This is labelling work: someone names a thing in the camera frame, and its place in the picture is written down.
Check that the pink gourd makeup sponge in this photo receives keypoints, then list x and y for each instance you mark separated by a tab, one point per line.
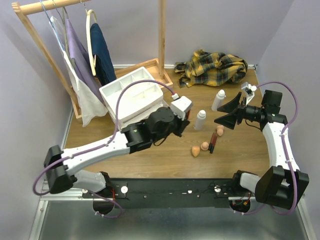
204	146

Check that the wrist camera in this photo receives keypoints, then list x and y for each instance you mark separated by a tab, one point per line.
249	91
181	106

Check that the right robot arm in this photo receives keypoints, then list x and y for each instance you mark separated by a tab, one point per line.
283	184

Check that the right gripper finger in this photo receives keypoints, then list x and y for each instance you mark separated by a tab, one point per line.
231	105
229	120

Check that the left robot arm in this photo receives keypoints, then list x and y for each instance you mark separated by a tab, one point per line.
66	172

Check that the white drawer organizer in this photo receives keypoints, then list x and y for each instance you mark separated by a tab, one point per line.
137	103

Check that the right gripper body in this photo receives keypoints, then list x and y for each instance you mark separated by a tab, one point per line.
249	112

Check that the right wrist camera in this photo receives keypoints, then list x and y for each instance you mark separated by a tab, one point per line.
249	91

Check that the cream wooden hanger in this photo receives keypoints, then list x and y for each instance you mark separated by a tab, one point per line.
92	58

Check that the lavender hanging garment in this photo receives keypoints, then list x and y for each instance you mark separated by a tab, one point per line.
81	60

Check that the tall white bottle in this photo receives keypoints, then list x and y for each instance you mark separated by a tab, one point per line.
218	100

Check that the yellow plaid shirt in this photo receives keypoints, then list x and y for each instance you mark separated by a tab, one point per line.
211	69

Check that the orange teardrop makeup sponge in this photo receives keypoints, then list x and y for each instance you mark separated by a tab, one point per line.
195	151

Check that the navy blue hanging garment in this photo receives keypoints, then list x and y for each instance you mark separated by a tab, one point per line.
104	67

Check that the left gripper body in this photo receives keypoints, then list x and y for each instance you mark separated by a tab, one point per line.
182	125

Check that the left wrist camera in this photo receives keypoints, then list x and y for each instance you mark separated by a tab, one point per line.
181	106

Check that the white hanging garment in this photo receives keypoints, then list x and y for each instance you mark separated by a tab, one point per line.
90	105

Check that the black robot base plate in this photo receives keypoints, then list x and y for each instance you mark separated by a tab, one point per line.
161	193

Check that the short white bottle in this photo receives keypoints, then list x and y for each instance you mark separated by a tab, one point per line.
200	120

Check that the red lip gloss pair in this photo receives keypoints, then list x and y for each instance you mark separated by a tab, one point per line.
212	142

